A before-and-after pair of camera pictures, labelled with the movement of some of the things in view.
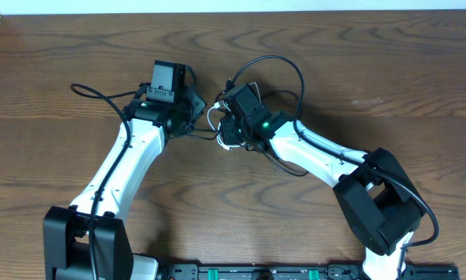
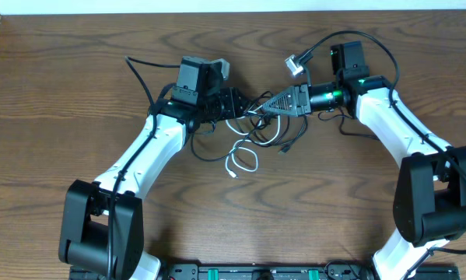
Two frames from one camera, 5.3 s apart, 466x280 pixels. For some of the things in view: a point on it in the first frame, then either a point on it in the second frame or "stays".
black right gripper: [229, 130] → [303, 99]
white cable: [218, 104] → [234, 148]
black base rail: [303, 271] stays
